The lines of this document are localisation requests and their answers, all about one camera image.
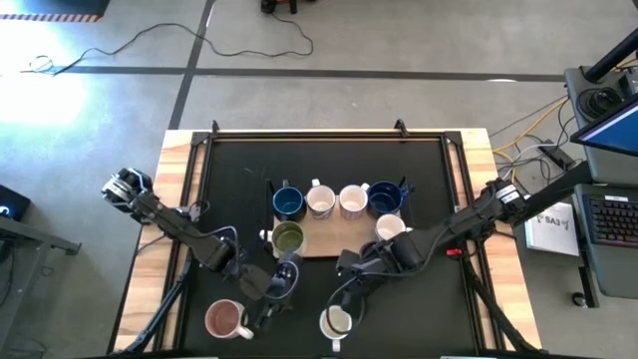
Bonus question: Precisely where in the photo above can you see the black floor device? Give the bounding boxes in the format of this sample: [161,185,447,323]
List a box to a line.
[259,0,320,15]

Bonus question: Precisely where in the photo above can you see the white mug blue floral print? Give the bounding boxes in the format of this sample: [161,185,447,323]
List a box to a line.
[305,178,338,220]

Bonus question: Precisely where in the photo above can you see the grey equipment cart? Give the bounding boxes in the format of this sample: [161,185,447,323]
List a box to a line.
[564,64,638,308]

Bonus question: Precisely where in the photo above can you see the black box blue light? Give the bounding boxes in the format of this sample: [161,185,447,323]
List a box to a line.
[0,183,32,223]

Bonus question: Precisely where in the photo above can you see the grey metal stand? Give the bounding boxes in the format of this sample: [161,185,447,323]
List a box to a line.
[0,213,84,359]

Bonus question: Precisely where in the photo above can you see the black support beam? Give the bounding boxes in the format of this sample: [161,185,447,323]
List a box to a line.
[517,160,594,228]

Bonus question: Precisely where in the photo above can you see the dark mat hazard stripe edge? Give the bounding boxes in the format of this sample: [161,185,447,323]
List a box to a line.
[0,0,112,24]

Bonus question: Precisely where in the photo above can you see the white mug green leaf pattern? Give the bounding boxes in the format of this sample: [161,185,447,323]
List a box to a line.
[318,304,354,353]

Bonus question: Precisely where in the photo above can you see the cream mug pink inside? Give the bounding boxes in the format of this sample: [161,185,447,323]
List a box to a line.
[203,298,255,341]

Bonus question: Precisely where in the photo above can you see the pale coiled floor cable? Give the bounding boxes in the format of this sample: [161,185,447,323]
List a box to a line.
[28,54,55,74]

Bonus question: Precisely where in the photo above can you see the white mug purple pattern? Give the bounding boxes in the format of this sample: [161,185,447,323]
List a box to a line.
[338,181,371,221]

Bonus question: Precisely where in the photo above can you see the white mug blue pattern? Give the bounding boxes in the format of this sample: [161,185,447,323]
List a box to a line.
[374,212,415,243]

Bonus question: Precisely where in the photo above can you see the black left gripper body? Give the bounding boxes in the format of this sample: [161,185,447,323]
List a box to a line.
[233,263,280,306]

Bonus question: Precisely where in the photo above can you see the wooden board rack black legs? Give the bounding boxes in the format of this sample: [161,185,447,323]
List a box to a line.
[259,177,416,260]

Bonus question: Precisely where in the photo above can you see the black pole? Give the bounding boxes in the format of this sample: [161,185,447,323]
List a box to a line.
[583,29,638,85]

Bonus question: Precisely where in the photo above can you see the black power strip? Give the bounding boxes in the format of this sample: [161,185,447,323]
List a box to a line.
[537,140,577,172]

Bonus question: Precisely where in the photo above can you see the white booklet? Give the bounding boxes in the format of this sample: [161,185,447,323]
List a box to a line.
[523,200,581,258]

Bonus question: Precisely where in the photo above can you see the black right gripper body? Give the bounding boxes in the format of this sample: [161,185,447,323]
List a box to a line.
[336,243,400,279]

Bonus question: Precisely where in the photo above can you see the white floor cable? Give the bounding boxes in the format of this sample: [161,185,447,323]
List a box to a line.
[497,143,547,169]

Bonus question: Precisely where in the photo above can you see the yellow floor cable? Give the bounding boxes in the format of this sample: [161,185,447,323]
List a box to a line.
[490,97,572,188]

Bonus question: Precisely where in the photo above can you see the teal blue mug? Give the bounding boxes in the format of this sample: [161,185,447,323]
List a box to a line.
[271,179,307,224]

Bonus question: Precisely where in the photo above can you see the black floor cable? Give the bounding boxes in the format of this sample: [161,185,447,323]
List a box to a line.
[19,13,315,77]

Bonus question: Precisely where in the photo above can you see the dark navy mug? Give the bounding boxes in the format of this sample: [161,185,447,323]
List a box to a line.
[367,179,416,219]

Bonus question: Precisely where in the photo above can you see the coiled black cable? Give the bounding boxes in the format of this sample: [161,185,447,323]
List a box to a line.
[576,85,624,121]

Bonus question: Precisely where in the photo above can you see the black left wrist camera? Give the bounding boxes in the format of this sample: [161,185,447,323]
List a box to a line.
[272,251,303,300]

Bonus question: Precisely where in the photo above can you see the black keyboard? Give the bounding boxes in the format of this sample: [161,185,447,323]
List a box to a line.
[587,192,638,249]

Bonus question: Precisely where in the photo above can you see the blue lit monitor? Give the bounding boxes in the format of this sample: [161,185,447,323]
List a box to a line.
[570,97,638,159]

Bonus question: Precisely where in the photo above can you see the black table mat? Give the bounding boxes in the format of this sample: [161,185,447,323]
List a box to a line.
[178,138,482,356]

